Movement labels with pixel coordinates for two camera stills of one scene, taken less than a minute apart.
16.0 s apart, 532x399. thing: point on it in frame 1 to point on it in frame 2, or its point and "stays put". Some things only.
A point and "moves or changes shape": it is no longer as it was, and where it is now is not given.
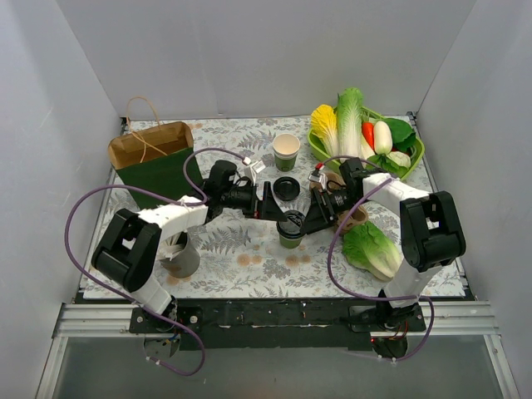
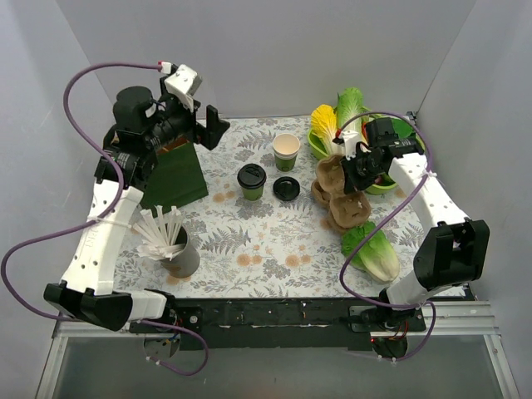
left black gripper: (258, 201) to (204, 133)
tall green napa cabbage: (350, 105) stays put
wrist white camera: (251, 170) to (184, 81)
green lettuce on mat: (366, 248) stays put
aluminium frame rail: (86, 319) stays put
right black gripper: (323, 206) to (354, 174)
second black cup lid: (286, 189) stays put
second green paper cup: (286, 147) stays put
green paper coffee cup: (290, 243) moves or changes shape
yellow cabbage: (324, 125) stays put
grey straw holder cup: (185, 263) stays put
